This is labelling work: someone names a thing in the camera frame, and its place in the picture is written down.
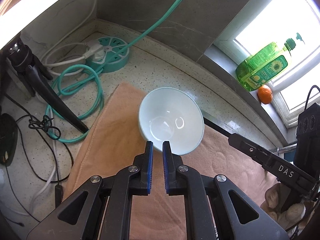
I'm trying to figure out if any light blue ceramic bowl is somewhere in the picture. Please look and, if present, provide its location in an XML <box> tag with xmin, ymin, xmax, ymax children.
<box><xmin>138</xmin><ymin>87</ymin><xmax>204</xmax><ymax>155</ymax></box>

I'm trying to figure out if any chrome kitchen faucet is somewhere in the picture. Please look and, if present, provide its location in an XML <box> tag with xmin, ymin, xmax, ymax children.
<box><xmin>270</xmin><ymin>142</ymin><xmax>297</xmax><ymax>155</ymax></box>

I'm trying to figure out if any white gloved right hand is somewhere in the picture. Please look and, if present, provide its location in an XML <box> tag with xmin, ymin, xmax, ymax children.
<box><xmin>260</xmin><ymin>183</ymin><xmax>306</xmax><ymax>230</ymax></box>

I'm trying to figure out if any pink towel mat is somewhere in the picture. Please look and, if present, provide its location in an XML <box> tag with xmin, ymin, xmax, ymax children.
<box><xmin>62</xmin><ymin>81</ymin><xmax>281</xmax><ymax>240</ymax></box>

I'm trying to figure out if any orange tangerine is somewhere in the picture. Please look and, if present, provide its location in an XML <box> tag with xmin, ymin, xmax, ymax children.
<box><xmin>257</xmin><ymin>85</ymin><xmax>273</xmax><ymax>105</ymax></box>

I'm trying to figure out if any green dish soap bottle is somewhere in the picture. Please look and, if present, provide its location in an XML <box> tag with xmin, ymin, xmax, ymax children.
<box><xmin>235</xmin><ymin>33</ymin><xmax>305</xmax><ymax>92</ymax></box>

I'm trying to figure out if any black round device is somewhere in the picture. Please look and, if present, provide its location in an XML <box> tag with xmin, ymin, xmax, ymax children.
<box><xmin>0</xmin><ymin>113</ymin><xmax>18</xmax><ymax>166</ymax></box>

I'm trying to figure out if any teal round power strip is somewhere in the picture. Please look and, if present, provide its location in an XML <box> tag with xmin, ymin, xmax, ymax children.
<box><xmin>86</xmin><ymin>36</ymin><xmax>130</xmax><ymax>73</ymax></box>

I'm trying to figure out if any teal power cable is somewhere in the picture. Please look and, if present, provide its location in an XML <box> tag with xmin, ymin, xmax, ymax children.
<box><xmin>44</xmin><ymin>0</ymin><xmax>198</xmax><ymax>144</ymax></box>

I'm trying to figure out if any white ring light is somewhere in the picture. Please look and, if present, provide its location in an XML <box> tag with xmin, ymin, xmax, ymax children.
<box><xmin>1</xmin><ymin>0</ymin><xmax>58</xmax><ymax>47</ymax></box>

